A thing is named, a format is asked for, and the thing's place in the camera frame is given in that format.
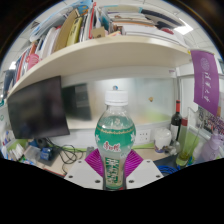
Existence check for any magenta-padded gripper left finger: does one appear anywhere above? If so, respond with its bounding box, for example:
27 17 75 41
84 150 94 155
63 148 108 191

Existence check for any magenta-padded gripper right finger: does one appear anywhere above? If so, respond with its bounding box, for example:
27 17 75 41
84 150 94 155
121 148 164 191

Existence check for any green-labelled clear drink bottle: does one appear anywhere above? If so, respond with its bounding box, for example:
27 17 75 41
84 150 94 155
94 89 137 191

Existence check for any purple translucent water bottle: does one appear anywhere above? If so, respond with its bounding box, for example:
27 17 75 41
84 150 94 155
199 129 224 165

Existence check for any white lidded jar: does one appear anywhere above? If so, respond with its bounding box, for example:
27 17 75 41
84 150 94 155
153 127 173 154

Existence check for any small blue box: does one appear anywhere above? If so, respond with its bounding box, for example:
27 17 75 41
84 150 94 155
39 146 55 162

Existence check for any green drinking glass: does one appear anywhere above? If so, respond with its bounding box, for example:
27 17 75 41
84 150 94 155
175 131 202 167

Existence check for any dark wine bottle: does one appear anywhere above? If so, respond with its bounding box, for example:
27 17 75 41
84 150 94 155
169 99 184 143

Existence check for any black computer monitor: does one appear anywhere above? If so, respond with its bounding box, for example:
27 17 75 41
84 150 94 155
6 75 71 141

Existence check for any purple hanging flag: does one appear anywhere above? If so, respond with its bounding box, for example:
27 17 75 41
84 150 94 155
190 49 221 117

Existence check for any blue coiled cable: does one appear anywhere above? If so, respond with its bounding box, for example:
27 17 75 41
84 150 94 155
155 163 182 175

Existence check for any black cable bundle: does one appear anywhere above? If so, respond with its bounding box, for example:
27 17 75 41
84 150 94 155
45 137 88 165

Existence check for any white wall socket strip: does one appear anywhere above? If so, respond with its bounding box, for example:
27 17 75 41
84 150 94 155
134 129 152 145

